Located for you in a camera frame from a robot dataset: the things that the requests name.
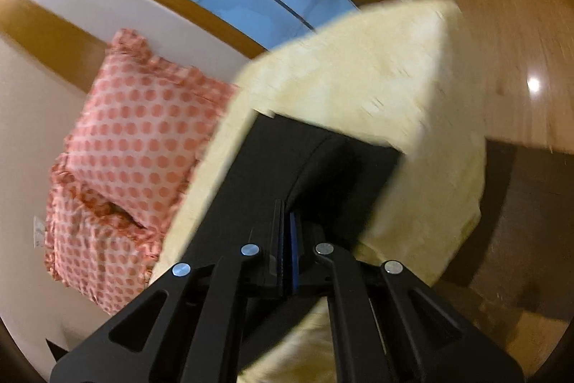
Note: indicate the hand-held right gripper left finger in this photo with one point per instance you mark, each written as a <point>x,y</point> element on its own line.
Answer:
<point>277,248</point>

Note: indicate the pink polka dot pillow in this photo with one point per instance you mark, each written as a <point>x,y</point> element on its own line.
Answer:
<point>148,127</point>
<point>98,248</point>

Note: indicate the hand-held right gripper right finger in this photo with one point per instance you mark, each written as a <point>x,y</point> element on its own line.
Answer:
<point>297,257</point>

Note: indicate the pale yellow blanket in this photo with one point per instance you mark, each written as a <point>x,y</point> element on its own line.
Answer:
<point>372,96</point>

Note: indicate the black pants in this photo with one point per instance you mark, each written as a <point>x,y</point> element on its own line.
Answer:
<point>296,158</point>

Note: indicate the white wall socket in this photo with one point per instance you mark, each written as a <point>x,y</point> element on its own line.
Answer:
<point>39,232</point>

